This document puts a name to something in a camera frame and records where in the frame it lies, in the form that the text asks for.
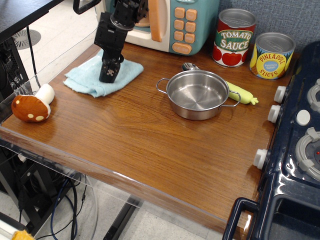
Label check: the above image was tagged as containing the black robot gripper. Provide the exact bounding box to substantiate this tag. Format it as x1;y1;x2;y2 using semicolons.
94;12;128;83

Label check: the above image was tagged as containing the light blue cloth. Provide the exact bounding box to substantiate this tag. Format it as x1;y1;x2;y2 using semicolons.
63;49;144;98

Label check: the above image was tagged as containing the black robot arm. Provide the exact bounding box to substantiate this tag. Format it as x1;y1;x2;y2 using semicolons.
94;0;149;83

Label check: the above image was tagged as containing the stainless steel pot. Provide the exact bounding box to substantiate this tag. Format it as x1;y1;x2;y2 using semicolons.
156;70;241;121

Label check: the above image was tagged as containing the metal spoon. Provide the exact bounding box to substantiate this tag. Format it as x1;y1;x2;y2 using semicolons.
181;62;200;73

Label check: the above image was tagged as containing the brown plush mushroom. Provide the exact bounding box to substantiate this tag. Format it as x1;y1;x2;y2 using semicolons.
11;83;55;123

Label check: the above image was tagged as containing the teal toy microwave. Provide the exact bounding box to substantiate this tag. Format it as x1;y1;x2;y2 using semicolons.
102;0;221;56

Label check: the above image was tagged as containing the tomato sauce can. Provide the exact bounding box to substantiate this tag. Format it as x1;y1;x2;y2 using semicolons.
212;8;257;67

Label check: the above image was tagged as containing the yellow-green toy vegetable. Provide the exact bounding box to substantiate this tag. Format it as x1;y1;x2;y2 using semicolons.
226;81;259;105

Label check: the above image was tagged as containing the pineapple slices can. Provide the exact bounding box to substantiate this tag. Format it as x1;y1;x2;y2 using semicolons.
249;32;296;80

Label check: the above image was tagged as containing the white stove knob middle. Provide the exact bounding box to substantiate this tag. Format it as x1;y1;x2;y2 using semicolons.
267;105;281;124

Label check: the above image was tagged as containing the white stove knob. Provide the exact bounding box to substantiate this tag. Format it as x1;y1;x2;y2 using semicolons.
267;105;281;124
253;149;268;170
273;86;287;104

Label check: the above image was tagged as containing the white stove knob upper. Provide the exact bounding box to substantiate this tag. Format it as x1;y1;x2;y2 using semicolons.
273;86;287;104

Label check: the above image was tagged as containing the white stove knob lower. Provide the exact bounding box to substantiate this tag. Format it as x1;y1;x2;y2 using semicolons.
253;149;268;170

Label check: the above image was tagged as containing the dark blue toy stove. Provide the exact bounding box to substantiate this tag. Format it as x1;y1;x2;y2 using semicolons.
223;41;320;240

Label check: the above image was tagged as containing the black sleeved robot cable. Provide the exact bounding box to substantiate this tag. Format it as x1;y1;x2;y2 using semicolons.
72;0;103;15

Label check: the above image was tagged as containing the black desk frame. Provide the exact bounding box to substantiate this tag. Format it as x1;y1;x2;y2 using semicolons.
0;0;61;100

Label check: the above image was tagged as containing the blue floor cable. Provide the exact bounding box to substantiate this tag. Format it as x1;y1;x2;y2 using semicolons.
49;177;78;240

